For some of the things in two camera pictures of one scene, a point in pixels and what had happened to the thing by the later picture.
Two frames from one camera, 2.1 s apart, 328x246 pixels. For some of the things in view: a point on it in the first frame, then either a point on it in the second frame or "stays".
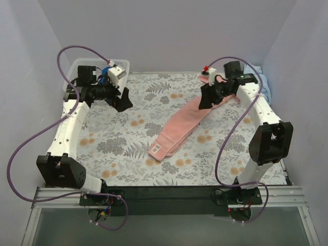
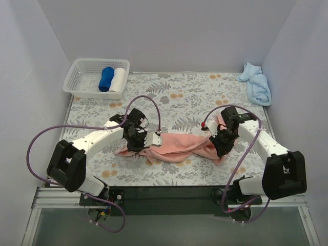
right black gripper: [211, 93] -> [220, 146]
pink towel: [178, 132] -> [178, 147]
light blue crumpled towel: [266, 89] stays
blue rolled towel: [104, 74] stays
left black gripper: [116, 97] -> [134, 143]
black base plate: [169, 201] stays
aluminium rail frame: [58, 197] stays
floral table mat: [116, 146] stays
